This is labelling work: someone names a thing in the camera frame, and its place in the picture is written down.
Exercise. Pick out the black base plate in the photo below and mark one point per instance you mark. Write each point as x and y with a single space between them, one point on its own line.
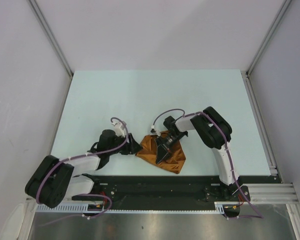
165 193

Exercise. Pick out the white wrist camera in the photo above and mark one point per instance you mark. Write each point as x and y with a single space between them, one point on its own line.
119 128
154 131

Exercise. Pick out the orange cloth napkin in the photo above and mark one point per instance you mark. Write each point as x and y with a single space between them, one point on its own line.
173 164

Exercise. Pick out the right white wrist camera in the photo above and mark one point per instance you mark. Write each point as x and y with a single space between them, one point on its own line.
154 131

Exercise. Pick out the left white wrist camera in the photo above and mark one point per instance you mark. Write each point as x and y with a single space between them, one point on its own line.
119 128

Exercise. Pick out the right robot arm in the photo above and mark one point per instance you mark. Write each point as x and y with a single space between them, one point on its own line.
214 131

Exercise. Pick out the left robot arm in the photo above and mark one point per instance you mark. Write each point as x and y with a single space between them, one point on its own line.
55 180

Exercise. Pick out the aluminium frame rail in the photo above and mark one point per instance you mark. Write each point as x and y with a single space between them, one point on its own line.
272 193

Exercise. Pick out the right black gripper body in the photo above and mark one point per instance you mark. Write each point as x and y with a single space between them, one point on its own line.
171 139

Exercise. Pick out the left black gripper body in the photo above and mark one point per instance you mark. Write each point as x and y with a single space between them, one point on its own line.
124 150

